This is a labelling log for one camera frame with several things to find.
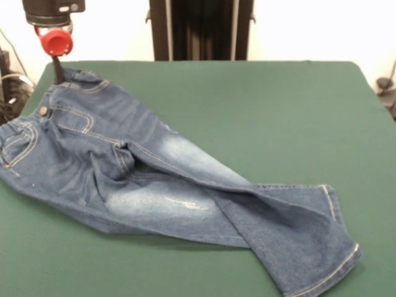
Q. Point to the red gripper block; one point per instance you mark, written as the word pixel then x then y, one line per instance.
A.
pixel 57 43

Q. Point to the blue denim jeans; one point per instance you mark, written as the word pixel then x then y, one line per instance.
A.
pixel 154 185

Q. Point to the black upright power strip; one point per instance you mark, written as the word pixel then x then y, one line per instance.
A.
pixel 5 62

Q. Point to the dark green table cloth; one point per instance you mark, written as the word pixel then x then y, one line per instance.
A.
pixel 247 123

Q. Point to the black metal column stand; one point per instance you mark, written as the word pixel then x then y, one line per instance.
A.
pixel 201 31

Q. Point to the black round plug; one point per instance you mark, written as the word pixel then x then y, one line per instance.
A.
pixel 383 83

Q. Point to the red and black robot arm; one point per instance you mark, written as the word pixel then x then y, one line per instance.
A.
pixel 52 10

